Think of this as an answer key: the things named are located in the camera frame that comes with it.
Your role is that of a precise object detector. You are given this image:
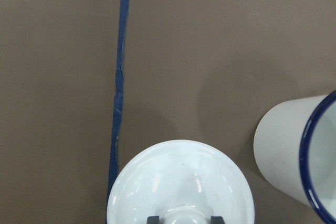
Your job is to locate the white enamel mug blue rim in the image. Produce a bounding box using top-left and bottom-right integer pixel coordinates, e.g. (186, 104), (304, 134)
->
(253, 92), (335, 223)

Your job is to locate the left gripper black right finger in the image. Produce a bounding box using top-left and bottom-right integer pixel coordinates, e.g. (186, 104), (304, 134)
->
(210, 216), (224, 224)

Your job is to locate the white ceramic lid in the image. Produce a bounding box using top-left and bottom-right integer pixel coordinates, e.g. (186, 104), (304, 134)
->
(107, 140), (255, 223)

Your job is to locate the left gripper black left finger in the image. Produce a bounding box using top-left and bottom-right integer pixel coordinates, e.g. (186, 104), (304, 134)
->
(146, 216), (160, 224)

